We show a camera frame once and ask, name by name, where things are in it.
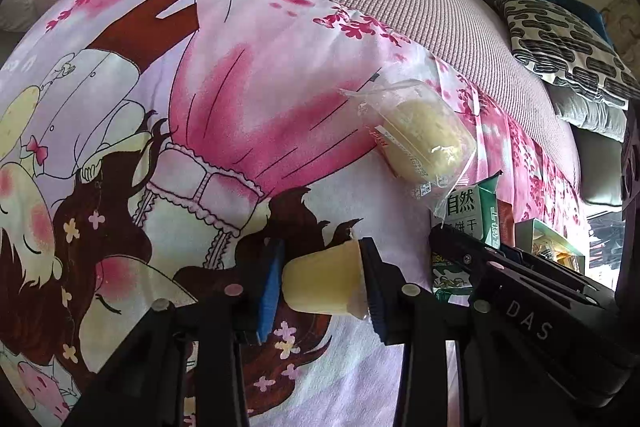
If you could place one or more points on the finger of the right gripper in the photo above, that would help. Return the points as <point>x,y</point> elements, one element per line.
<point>458,261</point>

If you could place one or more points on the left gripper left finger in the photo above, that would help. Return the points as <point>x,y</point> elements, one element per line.
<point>173,349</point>

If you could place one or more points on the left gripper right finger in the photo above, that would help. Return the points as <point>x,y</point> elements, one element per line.
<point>405,314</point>

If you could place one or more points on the green biscuit packet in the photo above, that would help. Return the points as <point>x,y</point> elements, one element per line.
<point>473,210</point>

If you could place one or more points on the clear yellow bun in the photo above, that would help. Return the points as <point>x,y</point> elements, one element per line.
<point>421,138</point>

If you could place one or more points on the yellow jelly cup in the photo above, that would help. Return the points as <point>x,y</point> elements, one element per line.
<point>328,282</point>

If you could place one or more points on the red snack packet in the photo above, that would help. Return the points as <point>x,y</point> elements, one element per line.
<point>506,223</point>

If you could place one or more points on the teal cardboard box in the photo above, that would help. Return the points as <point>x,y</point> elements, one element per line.
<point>538,239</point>

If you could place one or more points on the grey cushion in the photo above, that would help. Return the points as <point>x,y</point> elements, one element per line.
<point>587,115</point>

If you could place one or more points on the black patterned cushion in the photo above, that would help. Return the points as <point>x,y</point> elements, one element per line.
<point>563,50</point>

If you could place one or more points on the pink anime print cloth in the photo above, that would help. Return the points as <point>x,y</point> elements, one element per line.
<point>150,148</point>

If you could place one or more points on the blue cloth behind cushions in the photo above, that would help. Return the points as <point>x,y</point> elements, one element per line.
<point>588,14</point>

